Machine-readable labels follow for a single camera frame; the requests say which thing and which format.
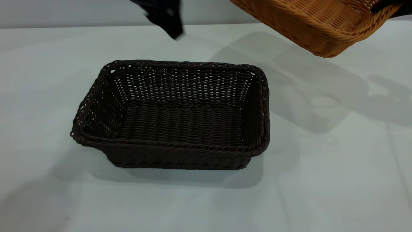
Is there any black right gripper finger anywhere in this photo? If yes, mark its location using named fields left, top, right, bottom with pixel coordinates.
left=391, top=3, right=412, bottom=18
left=370, top=0, right=401, bottom=13

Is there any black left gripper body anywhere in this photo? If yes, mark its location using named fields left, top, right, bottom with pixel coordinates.
left=130, top=0, right=181, bottom=16

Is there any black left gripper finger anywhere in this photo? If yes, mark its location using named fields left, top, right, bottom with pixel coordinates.
left=146, top=13, right=184, bottom=40

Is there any orange wicker basket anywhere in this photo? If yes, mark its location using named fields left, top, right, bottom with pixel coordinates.
left=230, top=0, right=403, bottom=58

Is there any black wicker basket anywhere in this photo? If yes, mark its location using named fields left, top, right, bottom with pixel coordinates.
left=70, top=60, right=270, bottom=170

